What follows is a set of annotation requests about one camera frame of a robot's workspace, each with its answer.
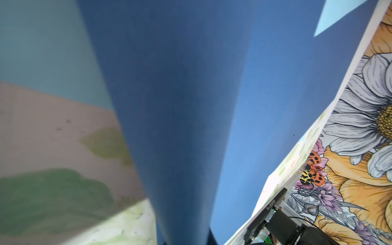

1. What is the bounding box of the dark blue paper large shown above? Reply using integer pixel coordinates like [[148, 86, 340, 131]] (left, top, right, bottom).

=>
[[211, 1, 377, 245]]

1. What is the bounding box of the light blue paper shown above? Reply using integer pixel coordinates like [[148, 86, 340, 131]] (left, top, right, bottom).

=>
[[313, 0, 366, 37], [1, 1, 113, 110]]

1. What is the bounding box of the dark blue paper right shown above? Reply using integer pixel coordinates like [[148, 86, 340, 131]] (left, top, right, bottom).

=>
[[78, 1, 256, 245]]

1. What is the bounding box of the floral table mat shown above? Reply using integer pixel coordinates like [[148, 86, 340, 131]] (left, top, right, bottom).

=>
[[1, 83, 157, 245]]

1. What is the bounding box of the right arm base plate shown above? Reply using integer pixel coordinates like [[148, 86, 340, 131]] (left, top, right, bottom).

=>
[[243, 188, 337, 245]]

